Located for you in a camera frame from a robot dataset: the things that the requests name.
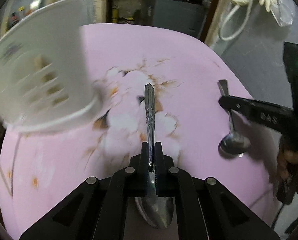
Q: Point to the plain steel spoon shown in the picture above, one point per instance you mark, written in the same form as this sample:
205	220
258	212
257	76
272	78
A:
235	143

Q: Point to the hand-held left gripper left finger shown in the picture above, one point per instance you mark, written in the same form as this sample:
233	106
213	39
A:
145	155

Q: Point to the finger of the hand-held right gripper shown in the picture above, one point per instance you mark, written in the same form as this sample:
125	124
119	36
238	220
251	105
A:
258	110

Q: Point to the grey cabinet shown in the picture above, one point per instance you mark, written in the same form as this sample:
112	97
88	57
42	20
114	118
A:
174	12

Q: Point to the person's right hand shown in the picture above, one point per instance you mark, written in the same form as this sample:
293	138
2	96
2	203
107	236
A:
288	165

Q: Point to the white plastic utensil holder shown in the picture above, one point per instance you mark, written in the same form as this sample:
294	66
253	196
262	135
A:
39	62

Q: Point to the pink floral tablecloth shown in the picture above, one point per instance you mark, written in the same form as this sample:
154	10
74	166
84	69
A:
188	67

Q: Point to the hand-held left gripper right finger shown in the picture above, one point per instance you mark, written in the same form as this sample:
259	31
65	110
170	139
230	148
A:
159	155

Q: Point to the clear plastic bag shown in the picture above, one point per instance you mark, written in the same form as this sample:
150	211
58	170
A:
285	12

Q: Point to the wooden door frame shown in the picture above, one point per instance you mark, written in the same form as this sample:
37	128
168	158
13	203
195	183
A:
213	12

